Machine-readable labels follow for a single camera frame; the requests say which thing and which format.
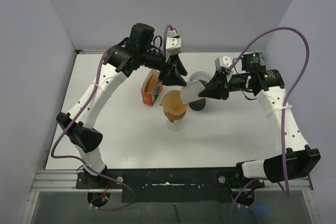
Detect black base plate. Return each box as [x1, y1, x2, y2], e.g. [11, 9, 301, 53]
[76, 167, 265, 203]

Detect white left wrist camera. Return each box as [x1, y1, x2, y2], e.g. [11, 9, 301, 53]
[165, 28, 183, 58]

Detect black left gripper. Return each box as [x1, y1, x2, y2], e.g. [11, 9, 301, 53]
[139, 48, 187, 85]

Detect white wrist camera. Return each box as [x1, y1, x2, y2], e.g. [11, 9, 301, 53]
[215, 56, 232, 75]
[165, 28, 183, 58]

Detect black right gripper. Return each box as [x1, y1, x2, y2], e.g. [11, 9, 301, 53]
[198, 70, 249, 101]

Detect orange coffee filter box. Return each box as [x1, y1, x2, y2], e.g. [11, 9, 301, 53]
[141, 69, 163, 106]

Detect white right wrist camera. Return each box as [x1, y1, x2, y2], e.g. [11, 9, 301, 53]
[215, 56, 232, 75]

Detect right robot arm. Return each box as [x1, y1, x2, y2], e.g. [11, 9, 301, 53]
[199, 52, 321, 187]

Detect white paper coffee filter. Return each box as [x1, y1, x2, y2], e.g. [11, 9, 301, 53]
[180, 80, 205, 104]

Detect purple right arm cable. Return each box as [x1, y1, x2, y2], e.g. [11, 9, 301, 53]
[229, 26, 310, 224]

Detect grey swirled glass dripper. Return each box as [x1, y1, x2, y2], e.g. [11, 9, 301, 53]
[189, 71, 212, 86]

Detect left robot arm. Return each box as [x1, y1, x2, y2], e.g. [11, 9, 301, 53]
[56, 23, 187, 188]

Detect clear glass carafe wooden collar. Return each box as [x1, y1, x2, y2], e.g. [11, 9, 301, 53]
[166, 120, 185, 132]

